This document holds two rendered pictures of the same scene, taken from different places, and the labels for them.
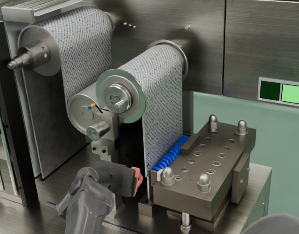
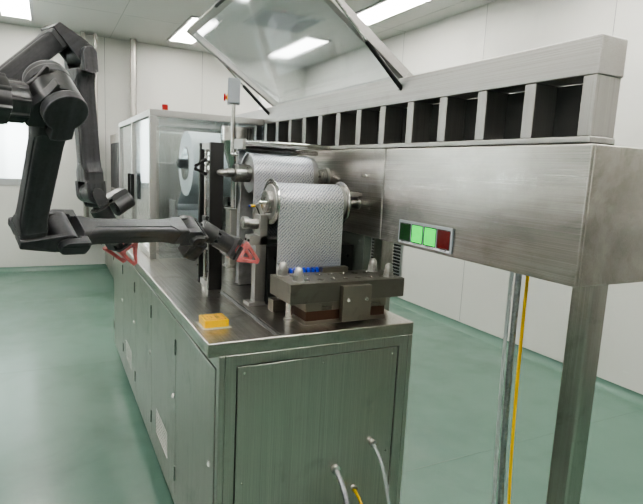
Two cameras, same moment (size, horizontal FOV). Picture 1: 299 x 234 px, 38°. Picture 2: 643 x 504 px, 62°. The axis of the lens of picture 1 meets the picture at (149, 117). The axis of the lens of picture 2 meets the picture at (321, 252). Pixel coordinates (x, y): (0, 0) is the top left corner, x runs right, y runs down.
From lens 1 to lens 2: 1.15 m
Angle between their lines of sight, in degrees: 36
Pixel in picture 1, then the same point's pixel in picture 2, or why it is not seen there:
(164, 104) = (311, 222)
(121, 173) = (233, 241)
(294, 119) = not seen: outside the picture
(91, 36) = (290, 172)
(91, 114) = not seen: hidden behind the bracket
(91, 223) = (162, 224)
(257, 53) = (400, 197)
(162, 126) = (307, 241)
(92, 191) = (187, 222)
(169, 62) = (328, 193)
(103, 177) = (211, 229)
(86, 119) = not seen: hidden behind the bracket
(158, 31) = (351, 181)
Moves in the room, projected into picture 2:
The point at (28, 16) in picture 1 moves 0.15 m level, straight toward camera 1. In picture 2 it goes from (241, 143) to (220, 141)
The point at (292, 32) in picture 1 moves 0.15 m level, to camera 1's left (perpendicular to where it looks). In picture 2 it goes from (419, 175) to (374, 173)
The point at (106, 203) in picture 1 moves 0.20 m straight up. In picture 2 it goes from (188, 229) to (189, 156)
